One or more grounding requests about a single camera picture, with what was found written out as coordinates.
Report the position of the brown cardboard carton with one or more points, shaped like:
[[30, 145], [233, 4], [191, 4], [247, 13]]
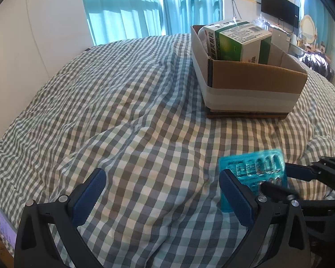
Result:
[[1, 256]]

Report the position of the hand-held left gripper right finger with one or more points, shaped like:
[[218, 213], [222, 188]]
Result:
[[237, 198]]

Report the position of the narrow teal curtain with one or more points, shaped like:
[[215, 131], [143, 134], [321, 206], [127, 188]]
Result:
[[192, 2]]

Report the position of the green medicine box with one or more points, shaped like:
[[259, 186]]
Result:
[[240, 44]]

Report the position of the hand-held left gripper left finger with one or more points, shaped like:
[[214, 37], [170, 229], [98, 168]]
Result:
[[90, 195]]

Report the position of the clear plastic bag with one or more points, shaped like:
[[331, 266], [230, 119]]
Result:
[[261, 23]]

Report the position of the wide teal curtain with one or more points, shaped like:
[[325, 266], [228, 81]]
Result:
[[122, 11]]

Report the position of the teal curtain beside wardrobe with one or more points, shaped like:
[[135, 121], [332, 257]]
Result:
[[321, 11]]

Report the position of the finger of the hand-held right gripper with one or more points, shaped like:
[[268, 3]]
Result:
[[276, 189], [298, 171]]

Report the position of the brown cardboard box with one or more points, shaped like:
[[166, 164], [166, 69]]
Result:
[[254, 81]]

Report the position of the oval white mirror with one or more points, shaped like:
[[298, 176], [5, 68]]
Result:
[[307, 29]]

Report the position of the silver small fridge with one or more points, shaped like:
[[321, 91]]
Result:
[[280, 37]]

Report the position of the grey checkered blanket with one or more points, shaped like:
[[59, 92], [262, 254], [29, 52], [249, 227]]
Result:
[[114, 117]]

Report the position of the teal blister pack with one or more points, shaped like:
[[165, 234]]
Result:
[[248, 167]]

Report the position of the black wall television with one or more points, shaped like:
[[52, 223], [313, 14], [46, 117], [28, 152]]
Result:
[[279, 7]]

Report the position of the black shiny jacket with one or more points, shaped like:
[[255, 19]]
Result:
[[315, 64]]

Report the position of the pale purple flat object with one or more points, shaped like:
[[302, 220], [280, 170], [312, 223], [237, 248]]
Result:
[[7, 229]]

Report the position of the white headboard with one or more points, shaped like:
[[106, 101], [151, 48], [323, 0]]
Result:
[[30, 47]]

